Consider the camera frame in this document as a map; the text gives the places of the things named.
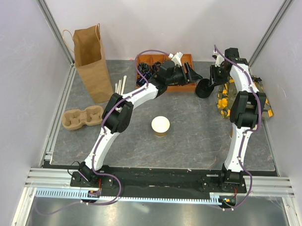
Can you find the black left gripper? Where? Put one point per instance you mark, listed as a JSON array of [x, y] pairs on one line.
[[192, 76]]

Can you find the dark patterned cup sleeve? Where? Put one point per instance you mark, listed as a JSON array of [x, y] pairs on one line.
[[143, 68]]

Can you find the slotted cable duct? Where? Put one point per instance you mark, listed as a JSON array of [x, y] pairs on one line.
[[97, 195]]

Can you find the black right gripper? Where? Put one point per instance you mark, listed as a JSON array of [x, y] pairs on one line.
[[213, 76]]

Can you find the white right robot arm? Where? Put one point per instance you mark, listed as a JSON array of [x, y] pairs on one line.
[[245, 114]]

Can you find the stack of black lids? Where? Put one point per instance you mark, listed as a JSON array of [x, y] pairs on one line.
[[204, 88]]

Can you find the cardboard cup carrier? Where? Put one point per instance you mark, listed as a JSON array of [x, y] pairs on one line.
[[75, 118]]

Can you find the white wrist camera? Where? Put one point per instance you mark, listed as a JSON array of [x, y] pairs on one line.
[[176, 58], [218, 59]]

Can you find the stack of paper cups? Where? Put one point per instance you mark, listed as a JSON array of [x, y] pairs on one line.
[[231, 133]]

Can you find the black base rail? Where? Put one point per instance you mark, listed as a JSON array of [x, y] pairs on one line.
[[159, 183]]

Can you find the orange compartment tray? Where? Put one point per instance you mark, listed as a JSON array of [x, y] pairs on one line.
[[171, 87]]

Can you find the brown paper coffee cup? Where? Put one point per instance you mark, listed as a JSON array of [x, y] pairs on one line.
[[160, 125]]

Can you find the brown black cup sleeve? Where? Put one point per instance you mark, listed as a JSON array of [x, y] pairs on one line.
[[156, 67]]

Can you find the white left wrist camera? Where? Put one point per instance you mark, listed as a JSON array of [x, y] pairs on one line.
[[176, 58]]

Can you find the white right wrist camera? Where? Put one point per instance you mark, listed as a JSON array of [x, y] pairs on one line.
[[218, 59]]

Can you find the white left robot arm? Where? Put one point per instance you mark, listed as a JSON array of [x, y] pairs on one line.
[[117, 114]]

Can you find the brown paper bag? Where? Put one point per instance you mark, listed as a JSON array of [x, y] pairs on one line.
[[90, 63]]

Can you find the blue striped cup sleeve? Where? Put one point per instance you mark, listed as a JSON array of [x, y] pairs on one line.
[[142, 79]]

